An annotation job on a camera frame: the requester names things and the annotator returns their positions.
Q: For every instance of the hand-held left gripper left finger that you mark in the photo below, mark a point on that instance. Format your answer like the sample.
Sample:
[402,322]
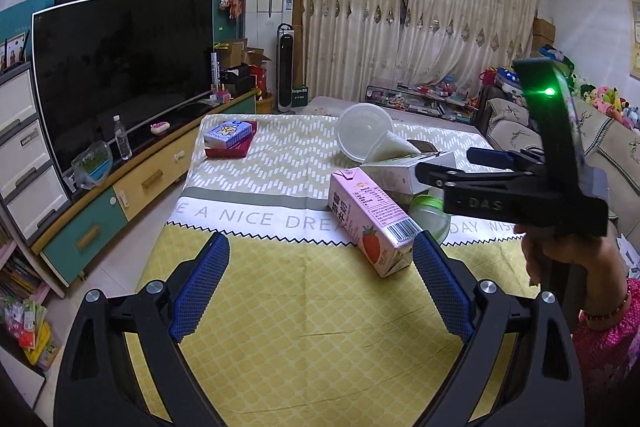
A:
[200,287]

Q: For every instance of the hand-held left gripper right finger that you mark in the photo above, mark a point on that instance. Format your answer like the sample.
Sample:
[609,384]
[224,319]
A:
[442,287]

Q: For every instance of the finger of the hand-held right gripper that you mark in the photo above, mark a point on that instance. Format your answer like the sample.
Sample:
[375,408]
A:
[460,177]
[495,158]

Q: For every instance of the green white drink cup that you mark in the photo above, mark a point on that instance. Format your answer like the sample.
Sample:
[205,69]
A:
[430,219]

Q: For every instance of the white cardboard box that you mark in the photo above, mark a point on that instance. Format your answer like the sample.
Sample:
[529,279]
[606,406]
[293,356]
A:
[395,174]

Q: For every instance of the pink milk carton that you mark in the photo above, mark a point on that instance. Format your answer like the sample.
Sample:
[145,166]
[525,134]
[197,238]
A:
[370,217]

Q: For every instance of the person's right forearm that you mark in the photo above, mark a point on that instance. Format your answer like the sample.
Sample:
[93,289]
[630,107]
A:
[610,347]

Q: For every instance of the person's right hand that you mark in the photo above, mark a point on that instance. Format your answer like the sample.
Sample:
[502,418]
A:
[602,272]

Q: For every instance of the beige embroidered sofa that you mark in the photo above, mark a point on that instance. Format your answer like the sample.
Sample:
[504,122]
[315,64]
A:
[510,127]

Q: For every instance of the low glass table with clutter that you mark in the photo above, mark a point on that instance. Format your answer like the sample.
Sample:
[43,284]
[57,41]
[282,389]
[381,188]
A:
[425,99]

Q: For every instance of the yellow grey printed tablecloth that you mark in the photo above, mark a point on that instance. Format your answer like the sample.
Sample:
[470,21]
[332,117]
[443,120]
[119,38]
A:
[300,337]

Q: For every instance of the pile of stuffed toys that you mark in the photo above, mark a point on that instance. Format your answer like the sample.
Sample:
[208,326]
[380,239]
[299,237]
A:
[605,99]

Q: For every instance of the yellow teal television cabinet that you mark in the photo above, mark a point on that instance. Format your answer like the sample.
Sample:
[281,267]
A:
[160,177]

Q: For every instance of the red flat box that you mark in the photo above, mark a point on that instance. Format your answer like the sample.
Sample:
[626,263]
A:
[230,151]

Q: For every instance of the beige embroidered curtain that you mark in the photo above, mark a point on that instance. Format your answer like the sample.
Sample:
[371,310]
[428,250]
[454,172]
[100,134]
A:
[465,22]
[350,17]

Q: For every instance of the blue star card box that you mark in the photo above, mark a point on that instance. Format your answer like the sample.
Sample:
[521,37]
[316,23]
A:
[227,132]

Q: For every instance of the small pink case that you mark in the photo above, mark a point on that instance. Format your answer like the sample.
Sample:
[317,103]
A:
[161,128]

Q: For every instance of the clear water bottle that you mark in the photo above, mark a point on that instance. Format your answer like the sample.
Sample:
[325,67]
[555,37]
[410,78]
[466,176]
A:
[123,139]

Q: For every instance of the colourful packets on floor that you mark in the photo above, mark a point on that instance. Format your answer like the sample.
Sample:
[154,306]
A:
[30,332]

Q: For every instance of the bookshelf with books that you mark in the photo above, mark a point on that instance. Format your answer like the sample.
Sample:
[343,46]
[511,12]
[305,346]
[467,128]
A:
[17,272]

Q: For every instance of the black tower fan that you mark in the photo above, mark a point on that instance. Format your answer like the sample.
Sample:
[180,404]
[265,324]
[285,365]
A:
[286,67]

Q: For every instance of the white plastic drawer unit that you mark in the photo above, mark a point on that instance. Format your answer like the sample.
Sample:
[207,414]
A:
[27,167]

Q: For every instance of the large black curved television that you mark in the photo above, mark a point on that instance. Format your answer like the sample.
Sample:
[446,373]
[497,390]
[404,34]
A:
[120,77]

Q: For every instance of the stack of cardboard boxes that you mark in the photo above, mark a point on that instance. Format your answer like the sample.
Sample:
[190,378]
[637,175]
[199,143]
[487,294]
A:
[245,62]

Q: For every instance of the framed family photos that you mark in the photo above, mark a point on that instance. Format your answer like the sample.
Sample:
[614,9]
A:
[12,54]

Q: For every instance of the brown cardboard boxes by wall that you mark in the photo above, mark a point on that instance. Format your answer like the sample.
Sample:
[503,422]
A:
[542,32]

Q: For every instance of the framed wall picture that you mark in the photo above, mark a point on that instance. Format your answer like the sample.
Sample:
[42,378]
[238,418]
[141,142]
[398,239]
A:
[635,37]

